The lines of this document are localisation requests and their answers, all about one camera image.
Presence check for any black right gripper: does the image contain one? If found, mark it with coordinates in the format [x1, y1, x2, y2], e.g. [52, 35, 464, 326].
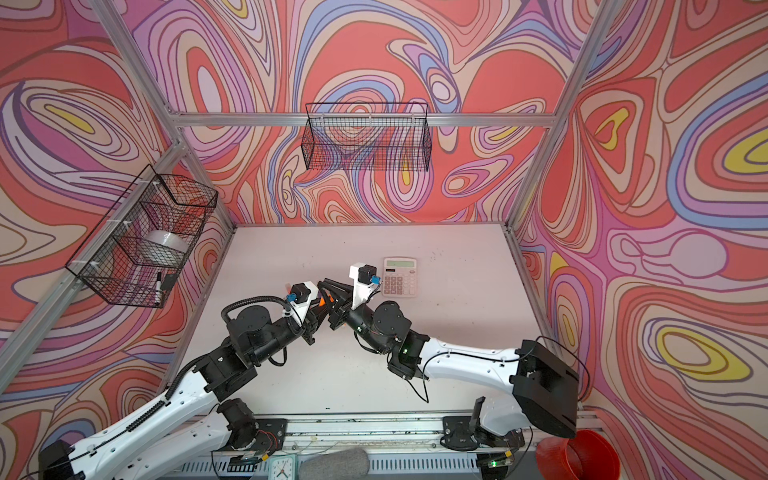
[316, 285, 389, 359]

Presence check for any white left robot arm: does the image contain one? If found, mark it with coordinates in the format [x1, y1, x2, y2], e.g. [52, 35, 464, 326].
[38, 296, 327, 479]

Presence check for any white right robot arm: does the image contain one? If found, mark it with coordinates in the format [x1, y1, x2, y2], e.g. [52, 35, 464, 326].
[318, 279, 579, 439]

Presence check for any pink desk calculator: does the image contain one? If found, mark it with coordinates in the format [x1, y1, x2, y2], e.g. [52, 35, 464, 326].
[382, 257, 418, 298]

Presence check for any grey foam microphone cover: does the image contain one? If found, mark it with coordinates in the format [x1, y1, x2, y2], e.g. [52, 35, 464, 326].
[298, 448, 370, 480]

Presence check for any small white clock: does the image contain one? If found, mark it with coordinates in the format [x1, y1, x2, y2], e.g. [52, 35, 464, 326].
[268, 455, 298, 480]

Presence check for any silver tape roll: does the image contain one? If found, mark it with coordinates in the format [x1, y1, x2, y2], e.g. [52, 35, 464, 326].
[144, 230, 189, 253]

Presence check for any red bucket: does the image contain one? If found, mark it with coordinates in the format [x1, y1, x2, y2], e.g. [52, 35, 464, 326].
[535, 430, 621, 480]

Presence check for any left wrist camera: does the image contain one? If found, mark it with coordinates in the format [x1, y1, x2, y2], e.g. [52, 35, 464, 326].
[285, 281, 319, 327]

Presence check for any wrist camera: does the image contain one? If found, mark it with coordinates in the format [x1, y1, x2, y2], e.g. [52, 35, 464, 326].
[349, 263, 381, 310]
[285, 281, 319, 327]

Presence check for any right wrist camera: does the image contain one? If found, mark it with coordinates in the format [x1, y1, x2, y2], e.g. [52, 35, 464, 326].
[349, 263, 381, 310]

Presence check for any black wire basket back wall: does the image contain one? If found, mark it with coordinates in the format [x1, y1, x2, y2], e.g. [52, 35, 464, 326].
[301, 101, 432, 172]

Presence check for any black wire basket wall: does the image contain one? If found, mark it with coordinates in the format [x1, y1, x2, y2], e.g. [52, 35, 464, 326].
[301, 101, 432, 172]
[66, 166, 218, 308]

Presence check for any black wire basket left wall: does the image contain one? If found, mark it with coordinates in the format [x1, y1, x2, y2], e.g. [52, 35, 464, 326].
[66, 166, 218, 308]

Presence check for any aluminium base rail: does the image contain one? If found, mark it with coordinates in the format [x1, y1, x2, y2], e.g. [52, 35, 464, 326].
[143, 410, 601, 475]

